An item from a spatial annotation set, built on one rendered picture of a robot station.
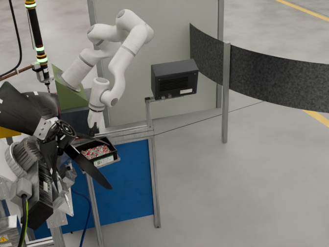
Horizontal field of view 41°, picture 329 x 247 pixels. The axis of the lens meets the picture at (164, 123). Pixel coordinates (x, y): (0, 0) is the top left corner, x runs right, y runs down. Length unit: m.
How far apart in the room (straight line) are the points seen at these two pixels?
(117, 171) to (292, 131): 1.99
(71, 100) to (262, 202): 1.63
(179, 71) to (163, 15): 1.53
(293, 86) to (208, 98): 1.25
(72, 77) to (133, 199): 0.92
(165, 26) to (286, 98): 1.27
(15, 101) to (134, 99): 2.35
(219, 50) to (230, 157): 0.93
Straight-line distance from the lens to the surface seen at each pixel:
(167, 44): 4.13
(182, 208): 3.41
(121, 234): 3.27
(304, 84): 3.48
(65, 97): 2.86
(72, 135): 2.15
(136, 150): 2.83
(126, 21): 2.46
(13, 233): 2.29
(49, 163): 1.86
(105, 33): 2.71
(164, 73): 2.54
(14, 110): 2.05
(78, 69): 2.84
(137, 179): 2.97
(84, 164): 2.17
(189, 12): 4.08
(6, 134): 2.63
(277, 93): 3.57
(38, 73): 2.08
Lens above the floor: 2.34
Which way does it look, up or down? 32 degrees down
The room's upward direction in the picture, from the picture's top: 3 degrees counter-clockwise
